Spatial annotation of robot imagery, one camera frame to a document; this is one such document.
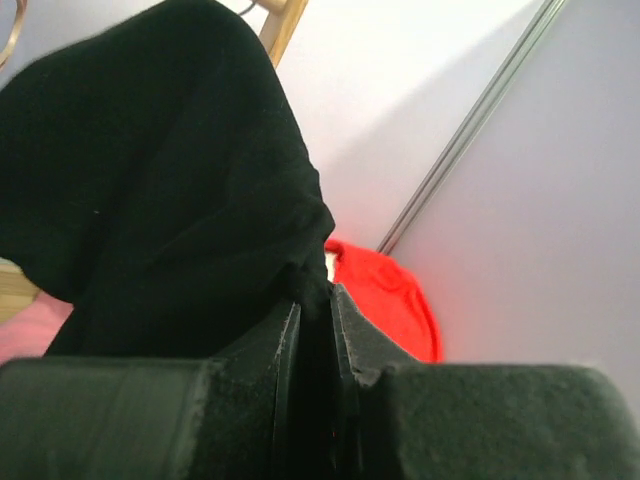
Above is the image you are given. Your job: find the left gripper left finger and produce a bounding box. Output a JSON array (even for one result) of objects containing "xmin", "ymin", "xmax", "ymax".
[{"xmin": 1, "ymin": 302, "xmax": 300, "ymax": 479}]

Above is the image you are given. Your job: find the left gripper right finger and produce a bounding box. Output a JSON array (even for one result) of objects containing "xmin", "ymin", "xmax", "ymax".
[{"xmin": 331, "ymin": 286, "xmax": 639, "ymax": 480}]

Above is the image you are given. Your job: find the black t shirt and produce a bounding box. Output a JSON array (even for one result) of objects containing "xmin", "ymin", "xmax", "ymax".
[{"xmin": 1, "ymin": 1, "xmax": 334, "ymax": 358}]

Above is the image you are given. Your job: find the pink t shirt on hanger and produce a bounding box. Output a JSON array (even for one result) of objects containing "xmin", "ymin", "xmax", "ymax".
[{"xmin": 0, "ymin": 292, "xmax": 73, "ymax": 364}]

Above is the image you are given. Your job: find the beige empty hanger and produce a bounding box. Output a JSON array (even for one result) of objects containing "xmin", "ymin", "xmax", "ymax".
[{"xmin": 0, "ymin": 0, "xmax": 28, "ymax": 70}]

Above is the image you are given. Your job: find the red orange cloth on basket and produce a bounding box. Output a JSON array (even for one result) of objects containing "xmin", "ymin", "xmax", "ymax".
[{"xmin": 325, "ymin": 239, "xmax": 444, "ymax": 363}]

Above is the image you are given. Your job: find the white cloth in back basket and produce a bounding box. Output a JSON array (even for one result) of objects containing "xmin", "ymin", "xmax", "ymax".
[{"xmin": 325, "ymin": 251, "xmax": 339, "ymax": 283}]

